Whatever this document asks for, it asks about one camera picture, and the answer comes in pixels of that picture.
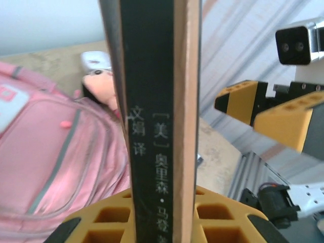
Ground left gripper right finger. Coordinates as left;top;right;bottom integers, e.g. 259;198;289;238
194;186;289;243

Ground plush doll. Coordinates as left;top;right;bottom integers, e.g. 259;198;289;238
80;69;122;118

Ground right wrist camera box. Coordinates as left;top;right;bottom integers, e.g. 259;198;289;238
275;19;324;67

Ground small white case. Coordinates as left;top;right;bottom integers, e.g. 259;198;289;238
80;50;113;74

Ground aluminium mounting rail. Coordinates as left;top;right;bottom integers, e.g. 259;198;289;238
227;150;289;203

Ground pink backpack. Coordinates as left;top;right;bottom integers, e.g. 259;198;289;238
0;62;131;243

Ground brown paperback book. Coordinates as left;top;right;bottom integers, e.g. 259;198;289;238
98;0;203;243

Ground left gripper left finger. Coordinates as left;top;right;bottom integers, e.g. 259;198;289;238
47;188;136;243

